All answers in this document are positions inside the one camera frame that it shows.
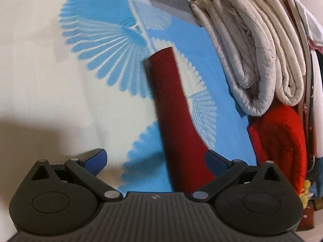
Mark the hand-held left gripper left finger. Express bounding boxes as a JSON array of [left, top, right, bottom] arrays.
[[31, 148, 124, 202]]

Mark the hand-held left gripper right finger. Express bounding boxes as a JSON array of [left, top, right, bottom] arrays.
[[189, 150, 282, 203]]

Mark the dark red knit garment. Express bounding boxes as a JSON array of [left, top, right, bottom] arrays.
[[143, 46, 217, 193]]

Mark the bright red folded blanket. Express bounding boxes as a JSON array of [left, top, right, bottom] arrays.
[[248, 104, 308, 196]]

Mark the blue and white printed bedsheet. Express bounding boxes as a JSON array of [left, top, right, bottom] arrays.
[[0, 0, 258, 233]]

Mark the yellow plush toy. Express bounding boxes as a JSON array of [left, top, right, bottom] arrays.
[[299, 180, 310, 208]]

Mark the dark red dotted box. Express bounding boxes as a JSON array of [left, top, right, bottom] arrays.
[[297, 201, 315, 232]]

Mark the cream folded quilt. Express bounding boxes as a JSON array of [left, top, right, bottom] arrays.
[[221, 0, 306, 107]]

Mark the pink and white cloth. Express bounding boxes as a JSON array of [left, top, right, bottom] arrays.
[[265, 0, 323, 54]]

